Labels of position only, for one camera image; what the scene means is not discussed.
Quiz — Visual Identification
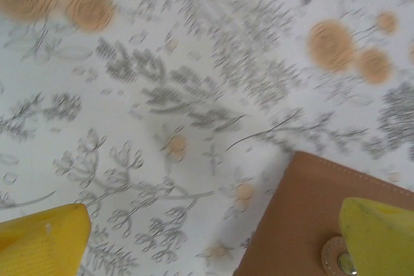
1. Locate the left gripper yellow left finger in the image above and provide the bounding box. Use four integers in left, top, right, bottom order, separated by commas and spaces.
0, 204, 92, 276

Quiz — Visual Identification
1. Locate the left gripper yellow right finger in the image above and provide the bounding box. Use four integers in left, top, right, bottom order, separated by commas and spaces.
338, 196, 414, 276

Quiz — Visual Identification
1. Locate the floral patterned tablecloth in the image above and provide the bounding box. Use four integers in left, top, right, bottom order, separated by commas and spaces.
0, 0, 414, 276

